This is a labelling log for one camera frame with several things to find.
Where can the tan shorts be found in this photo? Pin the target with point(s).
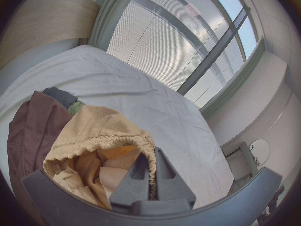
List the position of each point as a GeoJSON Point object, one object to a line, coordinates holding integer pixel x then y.
{"type": "Point", "coordinates": [98, 123]}

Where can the grey-green curtain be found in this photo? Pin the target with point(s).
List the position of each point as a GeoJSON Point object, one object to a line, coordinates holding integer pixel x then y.
{"type": "Point", "coordinates": [105, 15]}

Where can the round white mirror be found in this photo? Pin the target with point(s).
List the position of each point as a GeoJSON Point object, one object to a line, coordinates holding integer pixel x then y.
{"type": "Point", "coordinates": [262, 149]}

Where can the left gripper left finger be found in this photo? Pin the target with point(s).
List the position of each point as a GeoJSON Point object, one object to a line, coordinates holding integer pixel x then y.
{"type": "Point", "coordinates": [134, 185]}

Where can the dark grey garment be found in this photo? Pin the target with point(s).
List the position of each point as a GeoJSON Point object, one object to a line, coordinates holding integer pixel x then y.
{"type": "Point", "coordinates": [61, 96]}

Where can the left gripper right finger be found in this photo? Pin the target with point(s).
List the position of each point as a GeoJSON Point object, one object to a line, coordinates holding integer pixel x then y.
{"type": "Point", "coordinates": [169, 185]}

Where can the green garment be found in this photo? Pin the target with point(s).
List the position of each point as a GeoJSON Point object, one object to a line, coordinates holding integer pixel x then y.
{"type": "Point", "coordinates": [75, 108]}

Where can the brown garment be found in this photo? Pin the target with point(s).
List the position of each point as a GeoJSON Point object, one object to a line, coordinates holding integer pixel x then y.
{"type": "Point", "coordinates": [30, 131]}

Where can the bed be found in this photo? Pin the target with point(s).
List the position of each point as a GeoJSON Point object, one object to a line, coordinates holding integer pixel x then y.
{"type": "Point", "coordinates": [117, 79]}

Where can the window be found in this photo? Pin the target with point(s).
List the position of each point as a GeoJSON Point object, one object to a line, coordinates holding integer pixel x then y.
{"type": "Point", "coordinates": [164, 36]}

